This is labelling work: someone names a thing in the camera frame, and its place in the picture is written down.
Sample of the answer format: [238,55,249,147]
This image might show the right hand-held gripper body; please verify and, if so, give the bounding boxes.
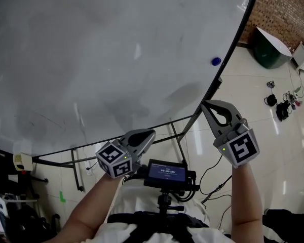
[212,119,260,169]

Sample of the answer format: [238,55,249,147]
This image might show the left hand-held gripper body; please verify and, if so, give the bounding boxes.
[95,138,143,180]

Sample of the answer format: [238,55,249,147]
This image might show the large white whiteboard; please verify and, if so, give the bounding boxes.
[0,0,262,159]

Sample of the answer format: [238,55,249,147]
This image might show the person's left forearm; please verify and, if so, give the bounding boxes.
[44,172,124,243]

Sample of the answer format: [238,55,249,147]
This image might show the person's right forearm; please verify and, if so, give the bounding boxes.
[229,160,266,243]

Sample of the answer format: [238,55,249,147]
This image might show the white power strip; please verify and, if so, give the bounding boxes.
[85,159,95,176]

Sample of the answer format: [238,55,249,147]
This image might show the small black display screen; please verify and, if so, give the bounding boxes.
[143,158,197,190]

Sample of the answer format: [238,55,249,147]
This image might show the small black floor bag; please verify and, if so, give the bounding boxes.
[264,94,278,107]

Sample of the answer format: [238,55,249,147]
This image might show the person's white shirt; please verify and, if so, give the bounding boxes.
[92,178,235,243]

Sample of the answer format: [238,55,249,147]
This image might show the dark green bin white lid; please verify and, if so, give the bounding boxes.
[252,26,293,70]

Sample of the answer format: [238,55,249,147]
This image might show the cream plastic tray box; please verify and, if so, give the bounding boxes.
[13,152,33,172]

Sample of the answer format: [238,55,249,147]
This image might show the black padded office chair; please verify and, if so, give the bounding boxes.
[4,202,61,243]

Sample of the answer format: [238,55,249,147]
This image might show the white cardboard box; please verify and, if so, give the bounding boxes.
[0,193,10,218]

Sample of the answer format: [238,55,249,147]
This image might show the black metal stand frame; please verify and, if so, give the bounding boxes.
[31,76,223,192]

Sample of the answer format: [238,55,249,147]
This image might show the black floor cable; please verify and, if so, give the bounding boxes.
[199,152,234,205]

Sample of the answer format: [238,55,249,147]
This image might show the black chest mount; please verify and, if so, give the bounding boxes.
[156,190,185,215]

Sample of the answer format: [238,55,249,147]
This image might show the tangled floor cables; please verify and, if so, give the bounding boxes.
[283,86,304,111]

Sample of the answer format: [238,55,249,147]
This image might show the black harness strap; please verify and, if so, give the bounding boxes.
[107,210,209,229]

